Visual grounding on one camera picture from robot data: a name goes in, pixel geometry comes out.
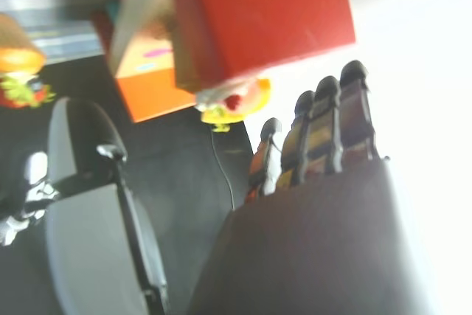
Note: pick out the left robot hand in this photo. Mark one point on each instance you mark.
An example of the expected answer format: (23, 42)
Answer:
(317, 248)

